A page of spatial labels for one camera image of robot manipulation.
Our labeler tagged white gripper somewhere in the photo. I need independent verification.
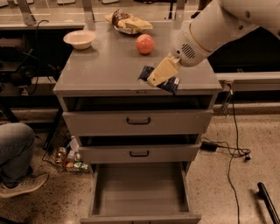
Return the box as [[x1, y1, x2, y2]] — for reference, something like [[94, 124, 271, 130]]
[[147, 21, 212, 87]]

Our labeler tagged dark blue rxbar wrapper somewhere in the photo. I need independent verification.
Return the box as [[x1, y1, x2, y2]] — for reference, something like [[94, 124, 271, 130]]
[[138, 66, 180, 95]]

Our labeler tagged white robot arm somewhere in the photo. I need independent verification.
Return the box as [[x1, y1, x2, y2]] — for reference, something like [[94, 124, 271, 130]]
[[147, 0, 280, 87]]

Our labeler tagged grey drawer cabinet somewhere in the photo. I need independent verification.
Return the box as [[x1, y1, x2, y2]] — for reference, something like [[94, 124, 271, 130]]
[[52, 20, 223, 176]]

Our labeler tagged grey top drawer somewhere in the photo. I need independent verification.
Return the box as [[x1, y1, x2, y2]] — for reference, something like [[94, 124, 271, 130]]
[[63, 96, 213, 137]]

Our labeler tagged grey drawer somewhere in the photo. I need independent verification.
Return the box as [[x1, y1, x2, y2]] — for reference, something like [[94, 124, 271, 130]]
[[80, 162, 201, 224], [63, 96, 213, 137], [79, 135, 200, 164]]

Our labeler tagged grey middle drawer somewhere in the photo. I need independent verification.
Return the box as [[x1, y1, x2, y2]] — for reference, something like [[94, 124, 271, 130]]
[[79, 135, 200, 164]]

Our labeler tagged grey bottom drawer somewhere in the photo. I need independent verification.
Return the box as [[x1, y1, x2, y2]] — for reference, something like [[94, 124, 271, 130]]
[[80, 162, 201, 224]]

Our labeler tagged orange round fruit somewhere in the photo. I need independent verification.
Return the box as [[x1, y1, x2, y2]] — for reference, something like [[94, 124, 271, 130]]
[[136, 34, 155, 54]]

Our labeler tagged yellow brown chip bag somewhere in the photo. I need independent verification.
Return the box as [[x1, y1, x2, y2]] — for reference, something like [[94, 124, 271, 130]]
[[105, 9, 153, 35]]

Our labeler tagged black power adapter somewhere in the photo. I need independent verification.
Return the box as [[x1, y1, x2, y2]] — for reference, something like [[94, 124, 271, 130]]
[[200, 142, 218, 151]]

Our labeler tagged white bowl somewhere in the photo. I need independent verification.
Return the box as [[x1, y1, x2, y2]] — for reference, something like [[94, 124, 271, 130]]
[[63, 30, 96, 50]]

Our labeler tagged black metal bar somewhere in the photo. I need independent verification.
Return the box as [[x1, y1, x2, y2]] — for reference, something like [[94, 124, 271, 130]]
[[257, 182, 280, 224]]

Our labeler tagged person leg in jeans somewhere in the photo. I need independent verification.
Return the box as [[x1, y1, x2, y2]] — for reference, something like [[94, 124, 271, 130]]
[[0, 122, 35, 187]]

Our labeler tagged grey sneaker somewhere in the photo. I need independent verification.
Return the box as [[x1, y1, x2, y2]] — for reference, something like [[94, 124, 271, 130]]
[[0, 173, 49, 199]]

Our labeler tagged black power cable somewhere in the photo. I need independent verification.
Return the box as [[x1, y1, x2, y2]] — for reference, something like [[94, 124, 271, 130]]
[[200, 84, 252, 224]]

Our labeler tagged wire basket with groceries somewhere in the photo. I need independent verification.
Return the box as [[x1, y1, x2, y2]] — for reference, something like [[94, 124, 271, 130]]
[[42, 128, 89, 173]]

